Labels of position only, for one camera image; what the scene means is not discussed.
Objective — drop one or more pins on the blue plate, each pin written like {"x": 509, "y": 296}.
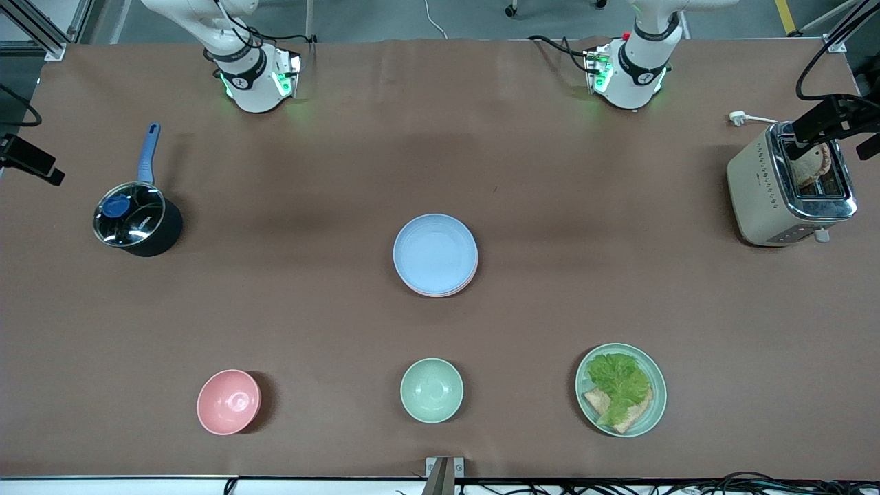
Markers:
{"x": 435, "y": 253}

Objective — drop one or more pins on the pink plate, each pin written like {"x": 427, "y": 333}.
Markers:
{"x": 443, "y": 294}

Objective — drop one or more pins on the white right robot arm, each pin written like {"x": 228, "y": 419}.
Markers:
{"x": 251, "y": 82}

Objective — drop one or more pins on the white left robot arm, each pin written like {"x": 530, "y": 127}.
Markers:
{"x": 636, "y": 82}

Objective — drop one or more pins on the toast slice in toaster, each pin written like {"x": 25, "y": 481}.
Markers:
{"x": 811, "y": 168}

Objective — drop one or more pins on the beige toaster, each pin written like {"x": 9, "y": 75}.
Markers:
{"x": 756, "y": 185}

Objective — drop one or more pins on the green plate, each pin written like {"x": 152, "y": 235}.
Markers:
{"x": 658, "y": 393}

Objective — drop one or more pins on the green lettuce leaf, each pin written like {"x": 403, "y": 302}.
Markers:
{"x": 619, "y": 381}

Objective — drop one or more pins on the brown bread slice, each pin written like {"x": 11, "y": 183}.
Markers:
{"x": 636, "y": 416}
{"x": 595, "y": 401}

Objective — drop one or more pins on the brown table mat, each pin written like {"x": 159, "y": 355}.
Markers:
{"x": 440, "y": 137}

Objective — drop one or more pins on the green bowl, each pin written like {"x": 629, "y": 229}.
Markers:
{"x": 432, "y": 390}

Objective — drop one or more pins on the pink bowl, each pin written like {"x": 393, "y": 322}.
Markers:
{"x": 227, "y": 402}

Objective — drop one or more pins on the glass lid with blue knob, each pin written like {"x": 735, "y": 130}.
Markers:
{"x": 141, "y": 220}

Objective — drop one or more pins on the aluminium frame post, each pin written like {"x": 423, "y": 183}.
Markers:
{"x": 34, "y": 31}
{"x": 842, "y": 34}

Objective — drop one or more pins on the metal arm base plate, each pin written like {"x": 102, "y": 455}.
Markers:
{"x": 292, "y": 69}
{"x": 595, "y": 69}

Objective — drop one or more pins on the metal table edge bracket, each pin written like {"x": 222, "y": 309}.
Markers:
{"x": 443, "y": 478}

